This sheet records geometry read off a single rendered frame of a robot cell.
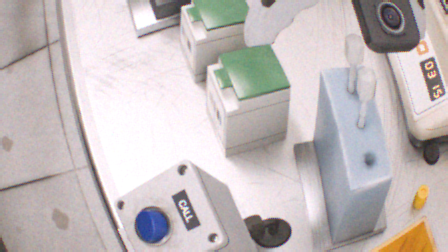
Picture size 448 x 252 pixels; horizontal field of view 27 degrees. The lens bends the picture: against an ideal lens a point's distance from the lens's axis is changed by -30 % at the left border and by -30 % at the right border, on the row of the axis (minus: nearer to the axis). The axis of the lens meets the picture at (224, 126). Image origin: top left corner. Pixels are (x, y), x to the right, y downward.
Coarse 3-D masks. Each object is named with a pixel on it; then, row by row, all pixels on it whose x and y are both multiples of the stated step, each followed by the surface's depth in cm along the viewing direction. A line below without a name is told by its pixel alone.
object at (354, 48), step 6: (348, 36) 76; (354, 36) 76; (348, 42) 76; (354, 42) 76; (360, 42) 76; (348, 48) 77; (354, 48) 76; (360, 48) 76; (348, 54) 77; (354, 54) 77; (360, 54) 77; (348, 60) 78; (354, 60) 77; (360, 60) 78
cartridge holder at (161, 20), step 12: (132, 0) 97; (144, 0) 97; (156, 0) 94; (168, 0) 94; (180, 0) 94; (132, 12) 96; (144, 12) 96; (156, 12) 94; (168, 12) 95; (180, 12) 96; (144, 24) 95; (156, 24) 95; (168, 24) 96
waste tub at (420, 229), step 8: (424, 216) 76; (416, 224) 75; (424, 224) 75; (400, 232) 75; (408, 232) 75; (416, 232) 77; (424, 232) 75; (392, 240) 75; (400, 240) 76; (408, 240) 77; (416, 240) 78; (424, 240) 76; (432, 240) 74; (376, 248) 74; (384, 248) 75; (392, 248) 76; (400, 248) 78; (408, 248) 79; (416, 248) 78; (424, 248) 76; (432, 248) 74
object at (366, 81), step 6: (360, 72) 75; (366, 72) 75; (372, 72) 75; (360, 78) 75; (366, 78) 75; (372, 78) 75; (360, 84) 75; (366, 84) 75; (372, 84) 75; (360, 90) 76; (366, 90) 75; (372, 90) 75; (360, 96) 76; (366, 96) 76; (372, 96) 76
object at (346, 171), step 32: (320, 96) 84; (352, 96) 81; (320, 128) 86; (352, 128) 80; (320, 160) 88; (352, 160) 78; (384, 160) 78; (320, 192) 88; (352, 192) 78; (384, 192) 79; (320, 224) 86; (352, 224) 82; (384, 224) 86
